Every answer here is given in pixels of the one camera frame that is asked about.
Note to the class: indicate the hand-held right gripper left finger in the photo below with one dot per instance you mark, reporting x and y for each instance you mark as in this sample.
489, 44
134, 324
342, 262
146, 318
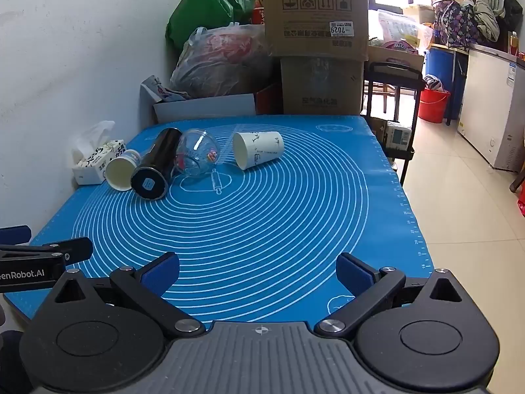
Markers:
160, 274

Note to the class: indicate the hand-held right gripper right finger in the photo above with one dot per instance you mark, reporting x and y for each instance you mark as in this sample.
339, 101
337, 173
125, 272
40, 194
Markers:
353, 274

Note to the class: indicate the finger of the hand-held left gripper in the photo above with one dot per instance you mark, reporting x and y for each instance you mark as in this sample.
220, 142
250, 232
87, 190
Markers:
74, 249
14, 236

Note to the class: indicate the white paper cup blue band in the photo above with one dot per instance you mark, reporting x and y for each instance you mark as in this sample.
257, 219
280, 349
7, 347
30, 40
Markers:
121, 169

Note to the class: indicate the black tumbler cup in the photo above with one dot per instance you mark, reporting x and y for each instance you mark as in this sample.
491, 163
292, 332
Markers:
158, 162

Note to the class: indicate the white printed paper cup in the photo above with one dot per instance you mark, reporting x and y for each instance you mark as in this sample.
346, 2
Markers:
259, 148

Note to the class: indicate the white tissue box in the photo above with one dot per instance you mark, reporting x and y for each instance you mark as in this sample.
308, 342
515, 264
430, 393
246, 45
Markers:
92, 160

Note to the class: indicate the blue silicone baking mat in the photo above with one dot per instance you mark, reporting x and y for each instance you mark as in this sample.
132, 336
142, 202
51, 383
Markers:
262, 213

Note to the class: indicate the small white appliance box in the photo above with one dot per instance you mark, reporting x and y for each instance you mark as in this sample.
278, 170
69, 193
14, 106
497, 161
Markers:
398, 135

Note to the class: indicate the flat white cardboard box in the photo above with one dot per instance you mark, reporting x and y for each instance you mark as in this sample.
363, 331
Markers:
205, 107

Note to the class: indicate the crumpled printed paper bag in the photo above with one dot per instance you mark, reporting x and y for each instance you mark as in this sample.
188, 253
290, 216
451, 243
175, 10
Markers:
158, 88

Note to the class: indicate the red bucket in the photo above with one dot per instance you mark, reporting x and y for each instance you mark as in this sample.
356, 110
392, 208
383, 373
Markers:
433, 104

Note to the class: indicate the taped cardboard box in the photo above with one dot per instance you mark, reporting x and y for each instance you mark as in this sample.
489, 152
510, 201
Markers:
322, 86

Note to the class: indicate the black utility cart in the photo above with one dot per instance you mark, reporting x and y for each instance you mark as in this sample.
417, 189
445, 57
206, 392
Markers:
396, 86

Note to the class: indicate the red cardboard box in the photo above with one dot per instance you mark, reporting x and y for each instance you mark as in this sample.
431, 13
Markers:
268, 99

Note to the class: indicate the white chest freezer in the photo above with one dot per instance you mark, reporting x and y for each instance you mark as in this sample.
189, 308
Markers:
490, 102

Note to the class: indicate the open cardboard box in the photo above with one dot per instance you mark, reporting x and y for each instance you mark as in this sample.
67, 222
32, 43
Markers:
400, 58

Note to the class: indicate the clear plastic bag red contents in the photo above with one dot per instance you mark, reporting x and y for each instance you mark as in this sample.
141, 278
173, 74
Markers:
225, 61

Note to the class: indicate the blue barrel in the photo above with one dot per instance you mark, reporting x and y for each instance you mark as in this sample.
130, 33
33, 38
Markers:
439, 65

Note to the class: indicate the white printed plastic bag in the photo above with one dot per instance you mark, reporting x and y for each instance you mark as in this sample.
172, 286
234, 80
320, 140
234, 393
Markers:
402, 28

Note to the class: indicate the large cardboard box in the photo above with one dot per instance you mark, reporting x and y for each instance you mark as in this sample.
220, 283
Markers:
316, 12

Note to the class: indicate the green plastic bag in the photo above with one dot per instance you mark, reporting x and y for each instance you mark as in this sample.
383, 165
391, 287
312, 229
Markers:
205, 8

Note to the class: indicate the purple patterned bag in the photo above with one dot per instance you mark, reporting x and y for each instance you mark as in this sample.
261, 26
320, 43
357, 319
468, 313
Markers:
453, 22

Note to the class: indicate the grey hanging clothing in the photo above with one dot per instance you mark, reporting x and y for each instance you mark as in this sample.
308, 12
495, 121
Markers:
490, 8

